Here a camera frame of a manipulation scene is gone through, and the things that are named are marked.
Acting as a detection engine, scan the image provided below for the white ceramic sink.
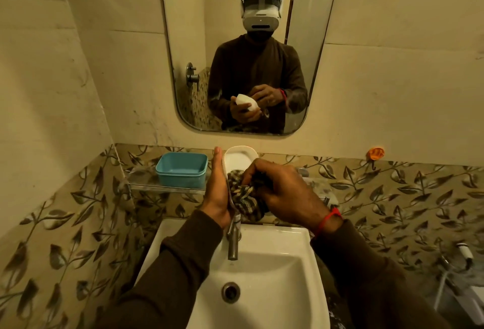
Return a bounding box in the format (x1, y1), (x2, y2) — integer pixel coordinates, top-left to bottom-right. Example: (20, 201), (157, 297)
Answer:
(134, 217), (332, 329)

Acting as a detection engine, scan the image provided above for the person's right forearm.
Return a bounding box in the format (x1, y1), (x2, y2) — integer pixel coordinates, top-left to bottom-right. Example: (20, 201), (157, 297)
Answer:
(310, 219), (452, 329)

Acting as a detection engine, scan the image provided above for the checkered cleaning cloth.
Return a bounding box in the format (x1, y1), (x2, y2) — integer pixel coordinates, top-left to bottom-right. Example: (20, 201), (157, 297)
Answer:
(227, 169), (270, 224)

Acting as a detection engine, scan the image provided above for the glass wall shelf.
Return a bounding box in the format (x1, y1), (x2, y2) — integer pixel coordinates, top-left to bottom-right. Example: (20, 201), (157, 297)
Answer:
(126, 168), (339, 209)

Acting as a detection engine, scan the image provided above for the metal sink tap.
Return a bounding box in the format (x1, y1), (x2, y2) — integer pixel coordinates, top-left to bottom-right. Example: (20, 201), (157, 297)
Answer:
(226, 211), (243, 261)

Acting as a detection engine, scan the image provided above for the white hand sprayer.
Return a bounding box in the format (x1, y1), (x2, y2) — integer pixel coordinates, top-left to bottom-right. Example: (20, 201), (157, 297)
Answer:
(455, 242), (474, 271)

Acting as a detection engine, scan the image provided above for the blue plastic container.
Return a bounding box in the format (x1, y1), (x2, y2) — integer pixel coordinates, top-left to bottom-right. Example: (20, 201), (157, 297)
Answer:
(155, 152), (209, 189)

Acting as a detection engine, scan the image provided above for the wall mirror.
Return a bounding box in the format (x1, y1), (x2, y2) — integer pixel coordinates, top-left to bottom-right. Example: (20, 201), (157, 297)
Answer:
(158, 0), (343, 137)

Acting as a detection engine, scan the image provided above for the white toilet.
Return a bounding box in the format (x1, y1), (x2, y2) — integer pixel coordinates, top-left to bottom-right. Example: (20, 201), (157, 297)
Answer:
(444, 283), (484, 328)

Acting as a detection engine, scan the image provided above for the person's left forearm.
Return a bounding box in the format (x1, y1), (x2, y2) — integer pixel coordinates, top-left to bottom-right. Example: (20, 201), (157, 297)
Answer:
(91, 209), (224, 329)

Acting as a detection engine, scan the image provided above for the person's right hand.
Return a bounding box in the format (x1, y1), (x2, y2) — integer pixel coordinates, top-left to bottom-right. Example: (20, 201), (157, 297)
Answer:
(241, 158), (334, 233)

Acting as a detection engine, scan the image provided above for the red thread bracelet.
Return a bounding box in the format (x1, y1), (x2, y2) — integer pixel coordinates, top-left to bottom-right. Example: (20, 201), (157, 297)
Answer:
(313, 207), (343, 237)

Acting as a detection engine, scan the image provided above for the metal sink drain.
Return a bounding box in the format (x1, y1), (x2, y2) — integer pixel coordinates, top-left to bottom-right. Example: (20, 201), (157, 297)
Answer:
(221, 282), (241, 304)

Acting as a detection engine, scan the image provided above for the person's left hand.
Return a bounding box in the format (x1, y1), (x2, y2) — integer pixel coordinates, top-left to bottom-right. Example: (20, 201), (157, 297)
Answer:
(200, 146), (234, 229)

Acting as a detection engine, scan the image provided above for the white soap dish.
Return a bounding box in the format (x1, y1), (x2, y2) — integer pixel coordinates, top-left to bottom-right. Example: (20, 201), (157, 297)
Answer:
(222, 145), (260, 214)

